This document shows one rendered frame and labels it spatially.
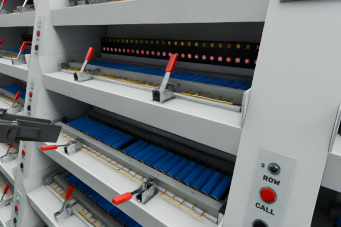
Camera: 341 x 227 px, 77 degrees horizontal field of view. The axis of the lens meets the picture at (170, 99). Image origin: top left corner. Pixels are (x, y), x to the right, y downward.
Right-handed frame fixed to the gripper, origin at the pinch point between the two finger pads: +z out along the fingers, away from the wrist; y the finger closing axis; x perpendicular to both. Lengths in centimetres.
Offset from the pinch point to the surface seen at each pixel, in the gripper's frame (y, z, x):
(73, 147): -12.2, 16.9, -6.2
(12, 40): -101, 23, 24
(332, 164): 39.3, 12.0, 8.5
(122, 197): 13.6, 10.8, -6.7
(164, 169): 12.9, 22.3, -2.6
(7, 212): -52, 26, -44
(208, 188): 23.2, 22.7, -2.3
